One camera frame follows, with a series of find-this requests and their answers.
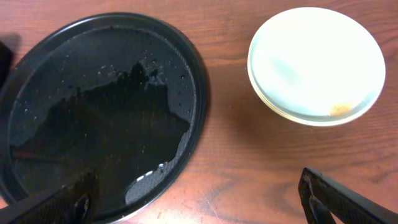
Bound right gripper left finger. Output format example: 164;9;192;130
1;172;100;224

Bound mint plate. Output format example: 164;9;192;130
247;7;386;116

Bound black round tray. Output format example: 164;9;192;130
1;12;209;223

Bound black rectangular water tray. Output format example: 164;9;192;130
0;42;14;87

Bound yellow plate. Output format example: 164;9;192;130
248;70;383;127

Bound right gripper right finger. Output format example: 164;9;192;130
298;167;397;224

